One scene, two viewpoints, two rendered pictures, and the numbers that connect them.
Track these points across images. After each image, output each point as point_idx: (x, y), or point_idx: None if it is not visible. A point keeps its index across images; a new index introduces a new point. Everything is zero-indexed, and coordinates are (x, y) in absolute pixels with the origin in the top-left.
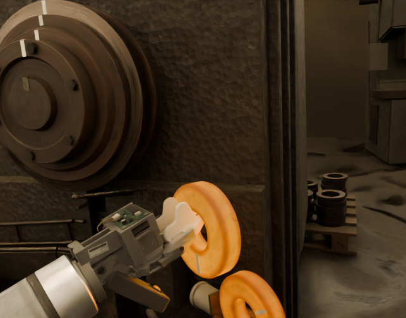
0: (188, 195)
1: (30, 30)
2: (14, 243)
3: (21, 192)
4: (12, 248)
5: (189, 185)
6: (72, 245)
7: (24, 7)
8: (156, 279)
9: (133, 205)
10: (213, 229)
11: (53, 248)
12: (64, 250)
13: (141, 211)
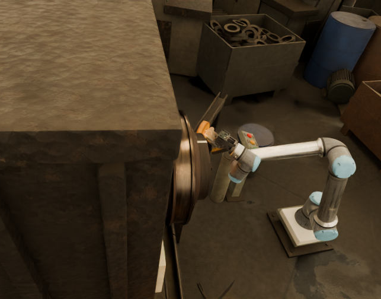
0: (205, 128)
1: (196, 140)
2: (166, 285)
3: None
4: (178, 268)
5: (205, 125)
6: (235, 143)
7: (191, 134)
8: None
9: (218, 135)
10: (208, 127)
11: (174, 237)
12: (173, 229)
13: (221, 132)
